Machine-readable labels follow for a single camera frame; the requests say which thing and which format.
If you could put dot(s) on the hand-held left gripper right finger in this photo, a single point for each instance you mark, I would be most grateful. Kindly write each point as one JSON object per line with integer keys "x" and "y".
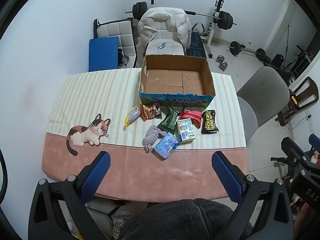
{"x": 227, "y": 177}

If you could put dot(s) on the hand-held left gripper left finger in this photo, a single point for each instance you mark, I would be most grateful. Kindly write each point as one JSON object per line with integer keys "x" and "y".
{"x": 96, "y": 177}

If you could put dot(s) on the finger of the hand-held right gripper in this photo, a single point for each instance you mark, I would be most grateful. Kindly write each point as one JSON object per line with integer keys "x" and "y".
{"x": 291, "y": 147}

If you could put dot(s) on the black and yellow packet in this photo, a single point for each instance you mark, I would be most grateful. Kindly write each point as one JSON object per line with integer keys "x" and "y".
{"x": 209, "y": 122}

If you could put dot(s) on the cream and blue carton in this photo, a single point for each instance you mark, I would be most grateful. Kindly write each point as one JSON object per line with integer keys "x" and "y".
{"x": 185, "y": 131}

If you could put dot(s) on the purple cloth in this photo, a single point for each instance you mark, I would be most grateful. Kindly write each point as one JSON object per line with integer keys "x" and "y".
{"x": 151, "y": 136}

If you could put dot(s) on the light blue snack packet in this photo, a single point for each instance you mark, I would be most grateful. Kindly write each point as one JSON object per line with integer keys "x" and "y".
{"x": 165, "y": 146}

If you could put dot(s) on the red snack packet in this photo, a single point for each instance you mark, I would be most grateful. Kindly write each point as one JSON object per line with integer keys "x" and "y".
{"x": 192, "y": 116}

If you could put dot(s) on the silver and yellow packet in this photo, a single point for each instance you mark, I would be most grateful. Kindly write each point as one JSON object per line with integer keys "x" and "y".
{"x": 133, "y": 115}

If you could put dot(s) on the green snack packet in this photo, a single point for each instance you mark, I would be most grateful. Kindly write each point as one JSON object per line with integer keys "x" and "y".
{"x": 168, "y": 120}

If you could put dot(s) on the orange cartoon snack packet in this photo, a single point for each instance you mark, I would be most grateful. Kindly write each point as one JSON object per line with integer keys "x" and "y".
{"x": 150, "y": 112}

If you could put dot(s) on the cardboard box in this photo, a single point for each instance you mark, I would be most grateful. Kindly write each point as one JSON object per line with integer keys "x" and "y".
{"x": 175, "y": 82}

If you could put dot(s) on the yellow tool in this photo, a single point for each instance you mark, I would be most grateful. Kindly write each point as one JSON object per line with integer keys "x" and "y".
{"x": 294, "y": 101}

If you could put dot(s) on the dark wooden chair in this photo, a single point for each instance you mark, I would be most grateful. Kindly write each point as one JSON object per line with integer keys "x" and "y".
{"x": 307, "y": 87}

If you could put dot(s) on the grey chair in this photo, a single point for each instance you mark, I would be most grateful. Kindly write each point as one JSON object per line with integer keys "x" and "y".
{"x": 265, "y": 90}

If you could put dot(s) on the person's dark fleece clothing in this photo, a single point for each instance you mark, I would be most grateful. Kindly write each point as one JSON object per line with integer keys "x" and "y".
{"x": 175, "y": 220}

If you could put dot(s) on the striped cat print tablecloth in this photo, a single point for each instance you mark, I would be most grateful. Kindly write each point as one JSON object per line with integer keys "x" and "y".
{"x": 100, "y": 92}

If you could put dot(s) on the black box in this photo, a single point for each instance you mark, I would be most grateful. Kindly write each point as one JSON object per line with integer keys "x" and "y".
{"x": 278, "y": 60}

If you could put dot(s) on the metal dumbbell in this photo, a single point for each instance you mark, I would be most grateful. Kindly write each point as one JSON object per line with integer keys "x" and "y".
{"x": 224, "y": 65}
{"x": 220, "y": 58}

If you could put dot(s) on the short barbell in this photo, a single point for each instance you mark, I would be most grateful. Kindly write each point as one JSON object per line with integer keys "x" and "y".
{"x": 235, "y": 47}

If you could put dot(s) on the stacked weight plates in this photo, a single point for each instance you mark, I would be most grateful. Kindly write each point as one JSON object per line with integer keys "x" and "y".
{"x": 123, "y": 60}

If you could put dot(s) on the blue folded mat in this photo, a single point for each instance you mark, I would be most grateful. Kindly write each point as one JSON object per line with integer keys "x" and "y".
{"x": 102, "y": 52}

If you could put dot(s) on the black weight bench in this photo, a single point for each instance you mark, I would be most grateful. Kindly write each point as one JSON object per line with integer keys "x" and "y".
{"x": 196, "y": 45}

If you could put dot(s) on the white upholstered chair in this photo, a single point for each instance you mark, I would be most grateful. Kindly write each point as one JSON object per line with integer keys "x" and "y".
{"x": 170, "y": 47}

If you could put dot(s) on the barbell with black plates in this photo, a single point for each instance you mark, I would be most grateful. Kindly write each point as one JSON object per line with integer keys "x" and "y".
{"x": 225, "y": 20}

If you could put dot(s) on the small blue wrapper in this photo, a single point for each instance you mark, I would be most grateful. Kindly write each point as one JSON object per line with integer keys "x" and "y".
{"x": 161, "y": 46}

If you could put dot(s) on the white quilted chair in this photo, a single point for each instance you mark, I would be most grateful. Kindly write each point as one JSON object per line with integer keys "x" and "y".
{"x": 115, "y": 28}

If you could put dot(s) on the white puffer jacket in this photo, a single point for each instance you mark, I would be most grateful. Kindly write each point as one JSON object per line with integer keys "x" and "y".
{"x": 162, "y": 22}

